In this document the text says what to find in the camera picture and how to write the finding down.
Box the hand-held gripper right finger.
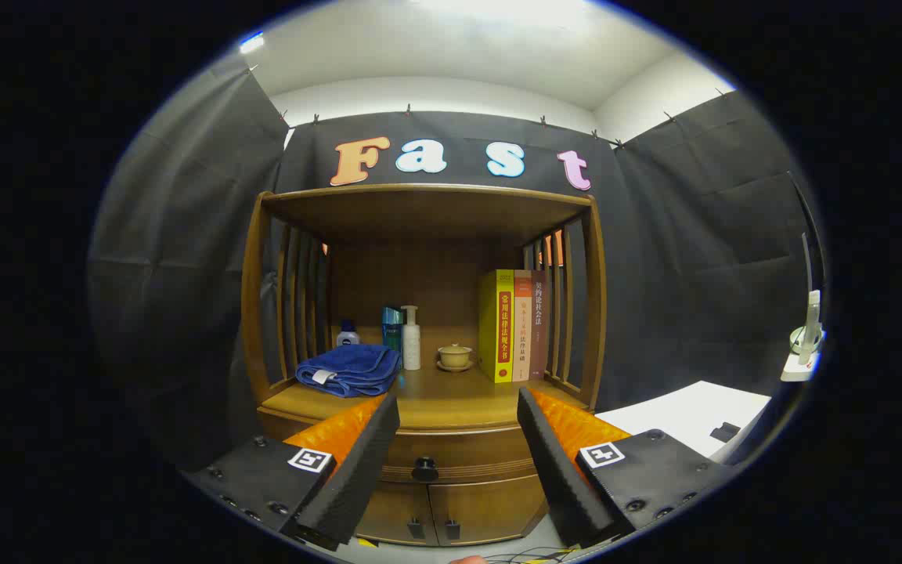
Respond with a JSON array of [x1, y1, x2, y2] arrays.
[[517, 386, 734, 549]]

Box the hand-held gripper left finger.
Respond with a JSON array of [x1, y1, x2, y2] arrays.
[[182, 392, 402, 551]]

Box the wooden cabinet door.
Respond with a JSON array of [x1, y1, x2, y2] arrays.
[[428, 473, 550, 547], [355, 480, 438, 547]]

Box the wooden countertop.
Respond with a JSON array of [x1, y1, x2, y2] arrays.
[[259, 367, 589, 433]]

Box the wooden cabinet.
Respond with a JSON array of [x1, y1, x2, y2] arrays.
[[241, 183, 607, 548]]

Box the folded blue towel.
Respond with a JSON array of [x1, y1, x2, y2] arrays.
[[295, 343, 402, 398]]

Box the white side table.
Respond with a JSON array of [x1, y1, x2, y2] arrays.
[[594, 381, 773, 463]]

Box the white pump bottle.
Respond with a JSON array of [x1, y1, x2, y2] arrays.
[[401, 305, 422, 371]]

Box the orange and white book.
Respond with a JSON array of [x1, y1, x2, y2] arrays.
[[512, 270, 533, 382]]

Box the brown book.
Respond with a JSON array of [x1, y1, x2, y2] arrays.
[[529, 270, 549, 381]]

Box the teal blue bottle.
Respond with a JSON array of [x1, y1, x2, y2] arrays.
[[381, 306, 405, 369]]

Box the thick yellow book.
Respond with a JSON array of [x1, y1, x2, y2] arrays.
[[478, 269, 516, 384]]

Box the white device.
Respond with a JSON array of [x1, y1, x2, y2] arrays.
[[780, 290, 825, 383]]

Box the thin cables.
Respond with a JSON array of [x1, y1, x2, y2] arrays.
[[490, 548, 577, 564]]

